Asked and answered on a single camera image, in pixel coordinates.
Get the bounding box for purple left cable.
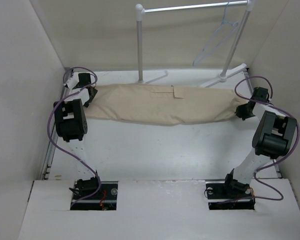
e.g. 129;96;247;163
46;66;102;210

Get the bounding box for white clothes rack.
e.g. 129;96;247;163
134;0;256;87

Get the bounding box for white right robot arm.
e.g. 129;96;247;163
221;87;298;198

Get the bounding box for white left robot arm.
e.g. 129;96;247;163
53;72;102;201

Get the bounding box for aluminium table edge rail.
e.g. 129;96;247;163
39;67;75;181

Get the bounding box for purple cable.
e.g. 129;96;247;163
234;76;300;202
46;66;102;210

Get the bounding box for beige trousers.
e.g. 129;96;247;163
84;84;246;126

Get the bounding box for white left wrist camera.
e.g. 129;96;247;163
63;72;79;90

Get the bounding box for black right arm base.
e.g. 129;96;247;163
204;181;256;211

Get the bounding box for light blue wire hanger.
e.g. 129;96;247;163
192;0;239;67

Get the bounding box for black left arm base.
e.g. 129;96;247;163
70;181;119;211

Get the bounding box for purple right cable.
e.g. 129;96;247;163
234;76;300;202

